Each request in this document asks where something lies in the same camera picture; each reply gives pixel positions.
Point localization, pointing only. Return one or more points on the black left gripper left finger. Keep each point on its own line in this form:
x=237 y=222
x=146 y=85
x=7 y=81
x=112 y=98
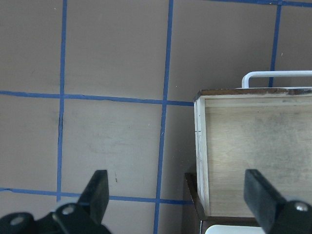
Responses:
x=82 y=217

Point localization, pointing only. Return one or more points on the white drawer handle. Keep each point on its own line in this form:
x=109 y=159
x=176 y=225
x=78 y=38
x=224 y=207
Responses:
x=273 y=74

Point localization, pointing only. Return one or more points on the open wooden drawer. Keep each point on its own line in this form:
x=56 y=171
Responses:
x=268 y=129

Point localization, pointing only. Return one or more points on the dark brown drawer cabinet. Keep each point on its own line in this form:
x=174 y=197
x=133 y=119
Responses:
x=194 y=220

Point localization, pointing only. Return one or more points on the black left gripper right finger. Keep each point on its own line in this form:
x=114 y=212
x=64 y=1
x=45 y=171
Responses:
x=274 y=213

